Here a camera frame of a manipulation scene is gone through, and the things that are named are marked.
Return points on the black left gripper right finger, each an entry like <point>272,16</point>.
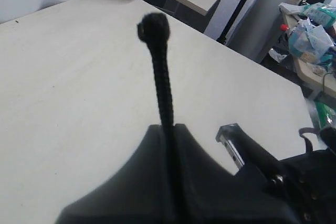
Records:
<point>210,194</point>

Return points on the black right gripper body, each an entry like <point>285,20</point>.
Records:
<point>306,182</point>

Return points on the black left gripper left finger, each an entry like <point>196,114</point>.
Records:
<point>139,192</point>

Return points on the cluttered background table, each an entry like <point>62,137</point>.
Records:
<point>305,32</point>

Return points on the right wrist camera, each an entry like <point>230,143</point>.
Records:
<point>233,145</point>

